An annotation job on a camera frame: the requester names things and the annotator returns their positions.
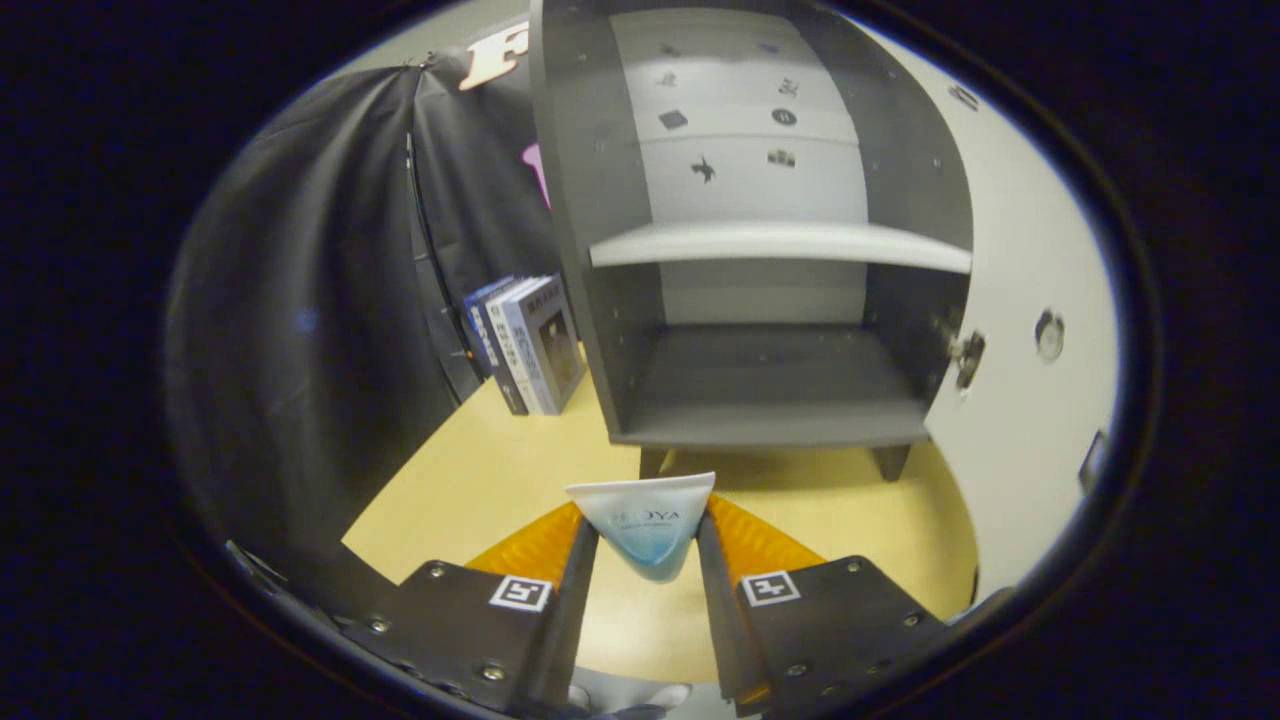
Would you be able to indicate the dark grey cabinet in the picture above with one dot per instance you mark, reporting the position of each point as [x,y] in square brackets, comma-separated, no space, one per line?
[770,380]

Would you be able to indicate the white and blue tube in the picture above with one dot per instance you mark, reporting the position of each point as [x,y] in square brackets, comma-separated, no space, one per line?
[645,520]

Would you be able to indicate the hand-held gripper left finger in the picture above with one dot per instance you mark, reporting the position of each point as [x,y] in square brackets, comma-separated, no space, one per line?
[565,620]

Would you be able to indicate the metal cabinet hinge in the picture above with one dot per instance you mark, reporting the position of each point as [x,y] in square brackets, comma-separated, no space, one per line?
[965,355]

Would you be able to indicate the grey cover book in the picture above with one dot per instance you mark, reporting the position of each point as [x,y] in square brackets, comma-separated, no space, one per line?
[550,345]

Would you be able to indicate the black backdrop cloth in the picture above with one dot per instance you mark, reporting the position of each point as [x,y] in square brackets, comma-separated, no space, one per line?
[330,300]

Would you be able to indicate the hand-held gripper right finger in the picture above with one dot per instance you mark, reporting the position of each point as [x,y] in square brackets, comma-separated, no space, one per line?
[722,620]

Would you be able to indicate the light grey cabinet shelf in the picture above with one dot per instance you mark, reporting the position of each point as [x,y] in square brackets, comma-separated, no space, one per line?
[780,243]

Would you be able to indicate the blue spine book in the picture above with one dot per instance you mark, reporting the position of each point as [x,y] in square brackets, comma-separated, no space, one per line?
[480,335]

